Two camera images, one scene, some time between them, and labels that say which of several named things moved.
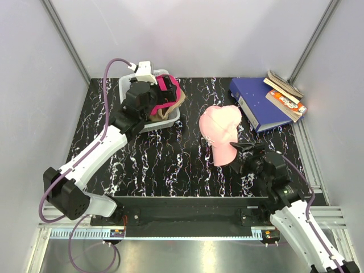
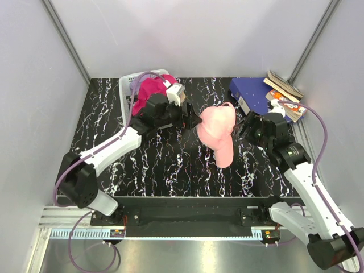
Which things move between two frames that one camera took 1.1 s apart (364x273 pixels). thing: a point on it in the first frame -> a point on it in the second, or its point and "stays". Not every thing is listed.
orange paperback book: x=292 y=108 stays
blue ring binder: x=263 y=114 stays
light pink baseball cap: x=218 y=125 stays
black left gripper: x=170 y=87 -> x=189 y=120
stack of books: x=284 y=87 stays
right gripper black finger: x=242 y=147 -> x=240 y=128
